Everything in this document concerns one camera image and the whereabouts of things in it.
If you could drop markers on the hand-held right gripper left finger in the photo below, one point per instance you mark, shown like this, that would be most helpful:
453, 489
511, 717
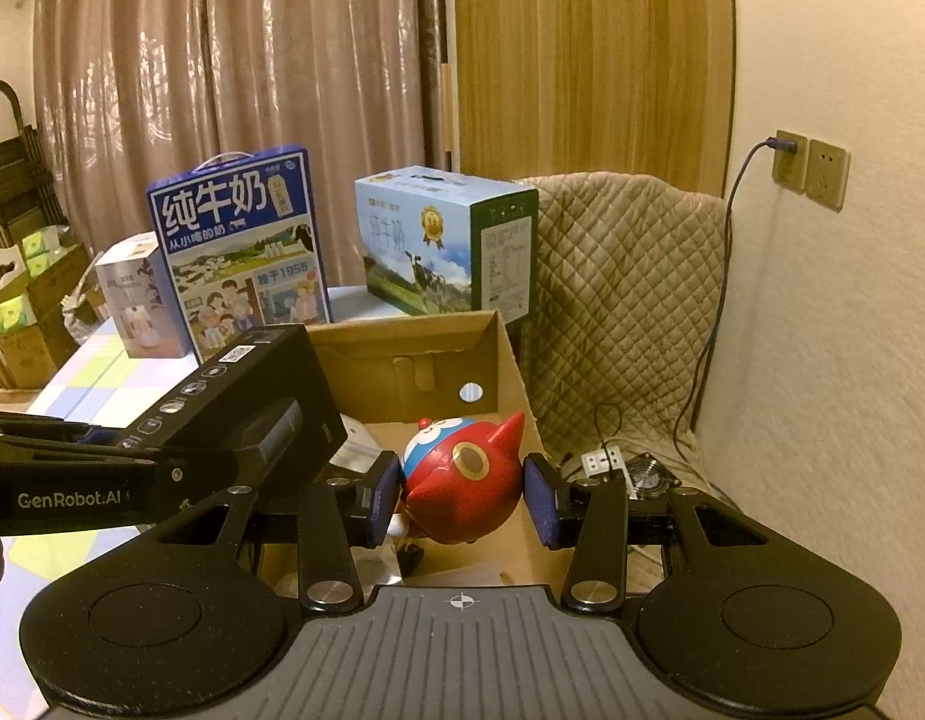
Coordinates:
383, 499

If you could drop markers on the small grey fan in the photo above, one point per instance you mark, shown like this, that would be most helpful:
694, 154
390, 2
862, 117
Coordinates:
653, 478

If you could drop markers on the red cartoon cat figurine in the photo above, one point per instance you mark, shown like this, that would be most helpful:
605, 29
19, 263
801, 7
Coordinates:
462, 487

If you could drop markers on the pile of green tissue packs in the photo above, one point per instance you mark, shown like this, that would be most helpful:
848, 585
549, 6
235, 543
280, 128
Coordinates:
16, 300

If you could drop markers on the wooden door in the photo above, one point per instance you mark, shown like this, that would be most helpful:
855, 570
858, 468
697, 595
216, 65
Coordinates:
582, 52

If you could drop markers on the black shaver box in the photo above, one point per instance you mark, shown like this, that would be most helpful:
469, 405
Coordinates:
282, 375

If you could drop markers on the brown cardboard box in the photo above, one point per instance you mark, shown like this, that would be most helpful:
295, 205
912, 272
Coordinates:
432, 349

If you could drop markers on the white power strip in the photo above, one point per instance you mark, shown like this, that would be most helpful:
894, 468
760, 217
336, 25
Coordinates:
605, 461

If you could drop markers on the wall socket with plug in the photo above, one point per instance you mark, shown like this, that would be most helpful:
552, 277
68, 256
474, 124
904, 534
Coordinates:
788, 161

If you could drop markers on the white humidifier box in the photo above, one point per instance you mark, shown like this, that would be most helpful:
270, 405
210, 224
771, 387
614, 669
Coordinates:
136, 300

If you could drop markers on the light blue milk carton box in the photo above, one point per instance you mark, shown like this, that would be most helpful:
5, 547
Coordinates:
432, 240

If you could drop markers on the white carved chair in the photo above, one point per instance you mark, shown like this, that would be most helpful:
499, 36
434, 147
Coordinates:
1, 270

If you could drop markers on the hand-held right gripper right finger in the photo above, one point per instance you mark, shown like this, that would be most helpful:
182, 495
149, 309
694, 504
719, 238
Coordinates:
543, 499

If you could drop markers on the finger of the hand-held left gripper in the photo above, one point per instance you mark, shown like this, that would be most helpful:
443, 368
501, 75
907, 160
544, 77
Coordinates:
196, 484
49, 439

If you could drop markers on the empty wall socket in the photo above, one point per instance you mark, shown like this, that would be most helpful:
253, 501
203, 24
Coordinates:
827, 176

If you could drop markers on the dark blue milk carton box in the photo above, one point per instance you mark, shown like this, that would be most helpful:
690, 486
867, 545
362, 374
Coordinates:
237, 255

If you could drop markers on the dark folding rack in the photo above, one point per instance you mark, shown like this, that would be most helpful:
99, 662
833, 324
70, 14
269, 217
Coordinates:
16, 165

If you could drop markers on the beige curtain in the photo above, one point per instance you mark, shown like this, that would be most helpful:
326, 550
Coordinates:
244, 52

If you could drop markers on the open cardboard storage box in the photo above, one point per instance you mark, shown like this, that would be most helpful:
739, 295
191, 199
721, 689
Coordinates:
34, 337

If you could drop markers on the beige quilted chair cover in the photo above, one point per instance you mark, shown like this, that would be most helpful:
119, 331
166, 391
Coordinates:
620, 300

